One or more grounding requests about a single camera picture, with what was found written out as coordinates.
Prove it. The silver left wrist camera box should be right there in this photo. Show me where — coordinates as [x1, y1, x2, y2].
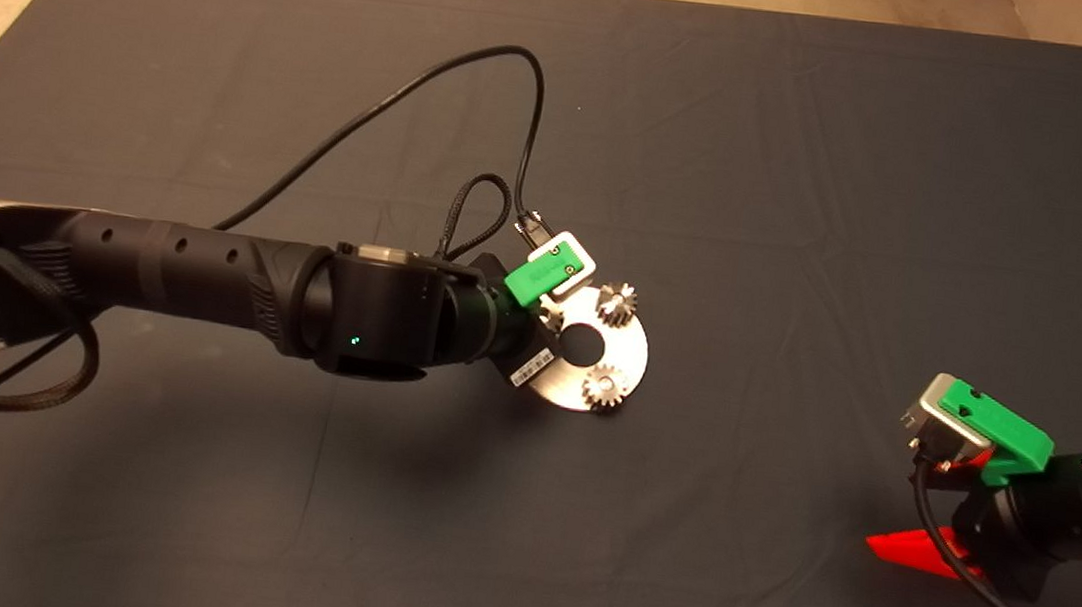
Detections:
[526, 228, 601, 301]

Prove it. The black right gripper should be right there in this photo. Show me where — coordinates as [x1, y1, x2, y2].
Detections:
[861, 437, 1077, 604]

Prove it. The thin black left camera cable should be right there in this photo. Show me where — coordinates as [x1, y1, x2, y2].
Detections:
[210, 16, 570, 265]

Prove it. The black braided left wrist cable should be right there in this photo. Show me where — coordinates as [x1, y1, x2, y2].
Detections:
[439, 169, 516, 267]

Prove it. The green left camera mount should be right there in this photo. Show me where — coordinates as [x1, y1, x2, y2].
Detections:
[502, 237, 589, 315]

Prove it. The dark grey table cloth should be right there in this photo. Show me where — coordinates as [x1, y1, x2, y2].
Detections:
[0, 0, 1082, 607]

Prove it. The green right camera mount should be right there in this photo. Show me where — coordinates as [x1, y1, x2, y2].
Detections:
[931, 377, 1062, 493]

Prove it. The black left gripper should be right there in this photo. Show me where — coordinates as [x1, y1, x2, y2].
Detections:
[455, 251, 568, 394]

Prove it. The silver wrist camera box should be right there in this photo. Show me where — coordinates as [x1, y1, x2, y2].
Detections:
[896, 369, 999, 470]
[526, 228, 601, 301]

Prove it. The round metal carrier plate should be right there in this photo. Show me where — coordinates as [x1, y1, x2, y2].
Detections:
[525, 281, 657, 419]

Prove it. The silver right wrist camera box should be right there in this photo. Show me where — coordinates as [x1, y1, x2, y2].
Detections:
[896, 369, 999, 470]

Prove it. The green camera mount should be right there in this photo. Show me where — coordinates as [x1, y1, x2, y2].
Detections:
[502, 237, 589, 315]
[931, 377, 1062, 493]

